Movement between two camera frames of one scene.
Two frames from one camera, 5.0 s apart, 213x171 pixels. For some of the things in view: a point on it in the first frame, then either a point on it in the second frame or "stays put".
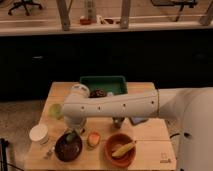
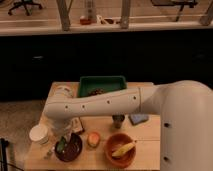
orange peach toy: [93, 139] stays put
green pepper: [70, 136] -> [61, 145]
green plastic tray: [110, 83] stays put
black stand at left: [3, 154] stays put
